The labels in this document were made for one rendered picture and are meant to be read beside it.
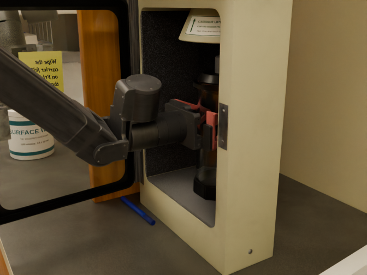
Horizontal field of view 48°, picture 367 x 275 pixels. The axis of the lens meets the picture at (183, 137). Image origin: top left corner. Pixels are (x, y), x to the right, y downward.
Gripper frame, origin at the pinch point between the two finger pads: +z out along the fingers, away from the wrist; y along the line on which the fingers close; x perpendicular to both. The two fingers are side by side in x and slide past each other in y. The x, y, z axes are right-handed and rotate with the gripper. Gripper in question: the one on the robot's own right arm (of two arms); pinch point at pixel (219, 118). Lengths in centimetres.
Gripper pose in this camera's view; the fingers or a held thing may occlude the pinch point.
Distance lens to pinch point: 78.6
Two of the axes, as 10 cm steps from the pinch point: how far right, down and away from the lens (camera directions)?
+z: 8.5, -1.7, 4.9
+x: 0.1, 9.5, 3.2
